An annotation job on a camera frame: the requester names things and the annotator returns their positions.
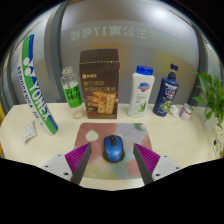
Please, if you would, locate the white green shuttlecock tube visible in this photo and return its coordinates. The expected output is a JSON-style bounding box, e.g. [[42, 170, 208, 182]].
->
[[15, 33, 59, 137]]

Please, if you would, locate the dark blue shampoo bottle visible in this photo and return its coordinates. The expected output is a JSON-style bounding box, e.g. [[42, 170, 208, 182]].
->
[[152, 63, 181, 118]]

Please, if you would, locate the small floral-print cushion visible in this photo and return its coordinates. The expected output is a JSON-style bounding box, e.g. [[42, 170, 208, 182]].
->
[[21, 120, 38, 144]]

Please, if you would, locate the small pink white jar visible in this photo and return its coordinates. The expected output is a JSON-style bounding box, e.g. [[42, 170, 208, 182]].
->
[[179, 102, 194, 122]]

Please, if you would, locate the clear green-label drink bottle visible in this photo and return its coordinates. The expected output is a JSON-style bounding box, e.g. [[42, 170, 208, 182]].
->
[[59, 65, 86, 120]]

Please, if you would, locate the brown cardboard snack box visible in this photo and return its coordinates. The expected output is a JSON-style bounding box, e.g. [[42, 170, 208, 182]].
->
[[78, 48, 121, 120]]

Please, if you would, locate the blue and black computer mouse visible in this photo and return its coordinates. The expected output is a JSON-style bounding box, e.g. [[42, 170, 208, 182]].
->
[[102, 134, 126, 164]]

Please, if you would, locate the green potted plant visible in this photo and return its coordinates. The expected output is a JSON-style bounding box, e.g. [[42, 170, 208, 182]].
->
[[189, 69, 224, 158]]

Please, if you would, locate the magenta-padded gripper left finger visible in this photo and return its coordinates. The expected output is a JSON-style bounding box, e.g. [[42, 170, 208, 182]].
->
[[41, 142, 93, 186]]

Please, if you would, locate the white blue-capped lotion bottle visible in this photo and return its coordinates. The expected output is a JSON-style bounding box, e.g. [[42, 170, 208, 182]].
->
[[127, 65, 156, 118]]

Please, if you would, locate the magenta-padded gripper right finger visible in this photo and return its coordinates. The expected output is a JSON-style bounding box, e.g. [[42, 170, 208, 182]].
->
[[132, 143, 183, 186]]

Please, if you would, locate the small white crumpled object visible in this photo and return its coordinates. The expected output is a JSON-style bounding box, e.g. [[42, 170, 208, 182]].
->
[[168, 104, 181, 118]]

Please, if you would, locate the multicolour blotch-print mouse pad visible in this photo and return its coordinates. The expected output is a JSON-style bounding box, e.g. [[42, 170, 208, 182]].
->
[[73, 122, 154, 181]]

